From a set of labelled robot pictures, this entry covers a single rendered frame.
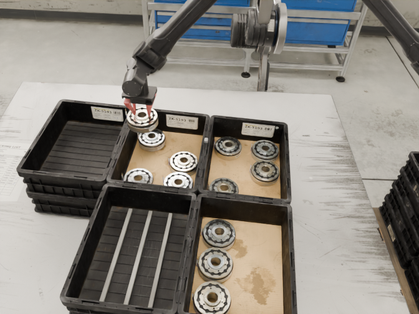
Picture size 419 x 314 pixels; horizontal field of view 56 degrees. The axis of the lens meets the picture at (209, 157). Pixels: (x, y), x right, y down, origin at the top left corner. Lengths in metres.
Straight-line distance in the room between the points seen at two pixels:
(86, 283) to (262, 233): 0.55
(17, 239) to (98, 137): 0.47
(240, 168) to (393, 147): 1.83
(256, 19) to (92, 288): 1.14
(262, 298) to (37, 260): 0.75
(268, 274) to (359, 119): 2.22
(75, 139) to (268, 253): 0.86
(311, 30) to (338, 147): 1.67
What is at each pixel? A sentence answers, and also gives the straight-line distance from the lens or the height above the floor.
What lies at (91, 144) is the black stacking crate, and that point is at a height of 0.83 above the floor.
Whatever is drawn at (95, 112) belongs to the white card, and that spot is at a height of 0.89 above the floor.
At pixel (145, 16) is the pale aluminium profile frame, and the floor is 0.50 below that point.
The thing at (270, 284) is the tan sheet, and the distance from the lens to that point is 1.22.
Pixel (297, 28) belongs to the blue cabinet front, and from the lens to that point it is 3.34.
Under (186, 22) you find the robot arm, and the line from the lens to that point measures 1.10.
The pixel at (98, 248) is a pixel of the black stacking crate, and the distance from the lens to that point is 1.28.
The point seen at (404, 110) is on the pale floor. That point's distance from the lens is 3.55.
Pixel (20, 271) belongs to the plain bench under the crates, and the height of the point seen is 0.70.
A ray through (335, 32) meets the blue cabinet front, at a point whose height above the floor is 0.44.
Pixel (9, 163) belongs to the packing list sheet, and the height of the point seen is 0.70.
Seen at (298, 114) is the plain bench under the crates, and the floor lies 0.70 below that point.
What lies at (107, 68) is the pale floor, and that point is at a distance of 3.58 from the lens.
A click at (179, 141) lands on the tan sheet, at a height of 0.83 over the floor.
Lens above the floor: 1.89
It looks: 45 degrees down
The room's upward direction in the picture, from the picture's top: 4 degrees clockwise
